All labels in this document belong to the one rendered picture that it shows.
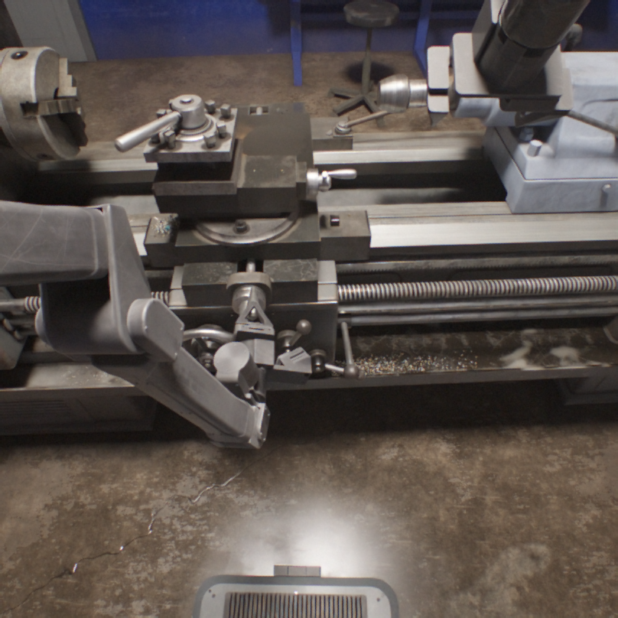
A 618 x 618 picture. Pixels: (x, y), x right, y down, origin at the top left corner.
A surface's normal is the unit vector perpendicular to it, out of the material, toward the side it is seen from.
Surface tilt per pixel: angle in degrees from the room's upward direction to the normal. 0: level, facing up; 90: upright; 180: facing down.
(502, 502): 0
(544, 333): 0
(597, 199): 90
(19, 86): 44
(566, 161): 61
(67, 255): 77
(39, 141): 100
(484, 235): 36
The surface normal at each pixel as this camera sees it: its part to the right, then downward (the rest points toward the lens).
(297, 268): -0.01, -0.63
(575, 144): 0.04, 0.44
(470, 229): 0.02, -0.06
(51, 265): 0.97, 0.04
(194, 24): 0.04, 0.77
